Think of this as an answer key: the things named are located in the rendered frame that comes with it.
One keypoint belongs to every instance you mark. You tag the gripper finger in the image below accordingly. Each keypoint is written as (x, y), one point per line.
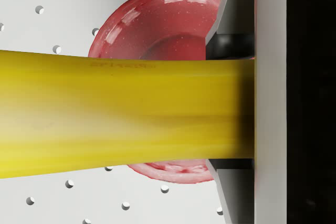
(236, 190)
(236, 19)

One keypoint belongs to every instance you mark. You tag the banana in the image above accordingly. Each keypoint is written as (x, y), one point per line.
(118, 113)

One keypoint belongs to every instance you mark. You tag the red plate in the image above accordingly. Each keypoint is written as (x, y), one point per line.
(162, 16)

